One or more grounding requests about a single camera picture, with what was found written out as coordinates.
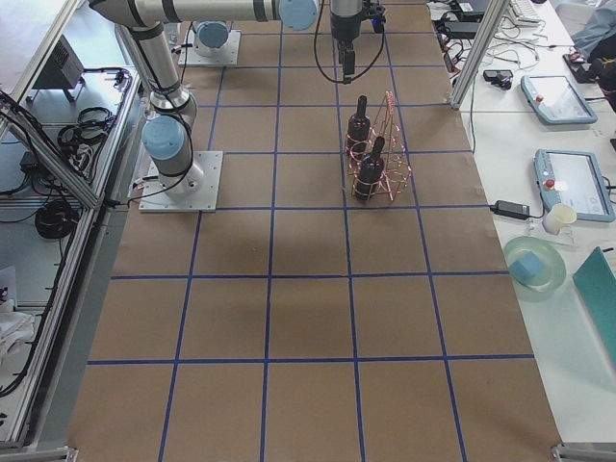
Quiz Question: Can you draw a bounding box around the copper wire wine basket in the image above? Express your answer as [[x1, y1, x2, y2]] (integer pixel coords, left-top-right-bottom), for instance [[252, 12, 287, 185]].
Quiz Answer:
[[345, 90, 412, 202]]

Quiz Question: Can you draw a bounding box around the green glass plate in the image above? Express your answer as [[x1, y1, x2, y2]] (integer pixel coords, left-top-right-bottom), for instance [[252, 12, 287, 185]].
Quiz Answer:
[[503, 236, 567, 302]]

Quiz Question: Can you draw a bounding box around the white paper cup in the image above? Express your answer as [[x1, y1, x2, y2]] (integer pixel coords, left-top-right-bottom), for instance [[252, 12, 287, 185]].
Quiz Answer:
[[542, 203, 578, 235]]

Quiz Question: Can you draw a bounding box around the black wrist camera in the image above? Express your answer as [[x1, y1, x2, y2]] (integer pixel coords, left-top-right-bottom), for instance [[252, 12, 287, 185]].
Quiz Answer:
[[363, 0, 386, 34]]

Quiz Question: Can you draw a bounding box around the blue teach pendant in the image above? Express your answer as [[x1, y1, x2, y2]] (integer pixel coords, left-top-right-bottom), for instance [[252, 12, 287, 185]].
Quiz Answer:
[[533, 149, 615, 222], [520, 75, 598, 125]]

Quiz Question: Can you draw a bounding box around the black power adapter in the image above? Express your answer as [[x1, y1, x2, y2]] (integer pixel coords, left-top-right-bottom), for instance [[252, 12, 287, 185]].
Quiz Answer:
[[490, 200, 530, 220]]

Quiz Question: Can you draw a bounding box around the dark bottle in basket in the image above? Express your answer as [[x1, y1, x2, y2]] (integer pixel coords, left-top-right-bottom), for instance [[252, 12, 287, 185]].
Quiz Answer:
[[346, 95, 371, 155], [354, 136, 385, 201]]

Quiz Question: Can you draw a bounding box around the blue foam cube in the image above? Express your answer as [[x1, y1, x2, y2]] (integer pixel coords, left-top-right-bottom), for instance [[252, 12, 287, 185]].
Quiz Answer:
[[509, 251, 549, 286]]

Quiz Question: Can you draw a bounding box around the teal board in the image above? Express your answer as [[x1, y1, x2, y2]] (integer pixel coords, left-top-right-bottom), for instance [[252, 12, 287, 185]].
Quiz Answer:
[[573, 246, 615, 375]]

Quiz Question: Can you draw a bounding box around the aluminium frame post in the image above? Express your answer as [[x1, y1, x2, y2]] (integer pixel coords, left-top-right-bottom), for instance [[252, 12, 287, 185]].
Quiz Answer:
[[449, 0, 508, 110]]

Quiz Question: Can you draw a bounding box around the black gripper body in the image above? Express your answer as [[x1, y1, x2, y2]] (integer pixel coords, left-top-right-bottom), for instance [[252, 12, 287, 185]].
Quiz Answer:
[[330, 13, 361, 40]]

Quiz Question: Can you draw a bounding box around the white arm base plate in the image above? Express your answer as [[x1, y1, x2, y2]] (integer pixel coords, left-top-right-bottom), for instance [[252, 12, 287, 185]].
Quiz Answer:
[[178, 30, 242, 67], [139, 151, 223, 213]]

